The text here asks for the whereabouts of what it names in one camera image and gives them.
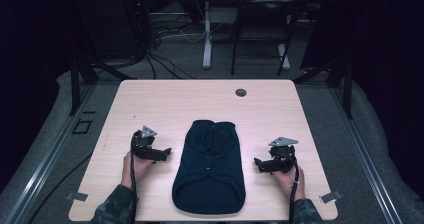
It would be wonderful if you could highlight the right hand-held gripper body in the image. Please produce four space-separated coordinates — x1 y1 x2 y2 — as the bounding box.
259 136 300 175

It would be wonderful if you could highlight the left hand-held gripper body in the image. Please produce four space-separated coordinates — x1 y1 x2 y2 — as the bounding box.
130 125 168 162

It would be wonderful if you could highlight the dark navy small garment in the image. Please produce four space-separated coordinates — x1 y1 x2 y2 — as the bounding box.
171 119 247 215

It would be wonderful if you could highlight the person's left hand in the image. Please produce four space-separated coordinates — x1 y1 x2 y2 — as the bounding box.
120 151 156 190

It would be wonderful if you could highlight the person's right hand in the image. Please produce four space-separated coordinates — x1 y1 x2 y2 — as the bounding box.
272 165 306 202

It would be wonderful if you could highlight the black chair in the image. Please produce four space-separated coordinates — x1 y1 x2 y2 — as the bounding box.
230 0 301 77

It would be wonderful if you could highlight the white desk in background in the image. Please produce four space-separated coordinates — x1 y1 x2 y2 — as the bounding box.
183 0 329 70

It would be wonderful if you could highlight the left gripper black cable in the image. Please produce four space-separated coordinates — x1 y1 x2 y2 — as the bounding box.
129 129 140 224

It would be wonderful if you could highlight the metal table bracket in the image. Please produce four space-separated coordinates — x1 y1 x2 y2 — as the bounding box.
319 190 344 204
65 191 89 202

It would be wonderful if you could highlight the aluminium floor rail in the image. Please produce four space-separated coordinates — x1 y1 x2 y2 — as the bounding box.
329 87 404 224
3 83 98 224

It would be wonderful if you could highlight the black metal frame stand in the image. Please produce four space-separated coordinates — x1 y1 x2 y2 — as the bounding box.
293 47 354 120
68 3 138 116

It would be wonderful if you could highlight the black cable on floor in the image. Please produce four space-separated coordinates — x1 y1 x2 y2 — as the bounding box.
27 153 93 224

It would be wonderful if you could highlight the tangle of floor cables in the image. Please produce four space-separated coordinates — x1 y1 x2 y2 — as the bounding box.
126 0 228 81

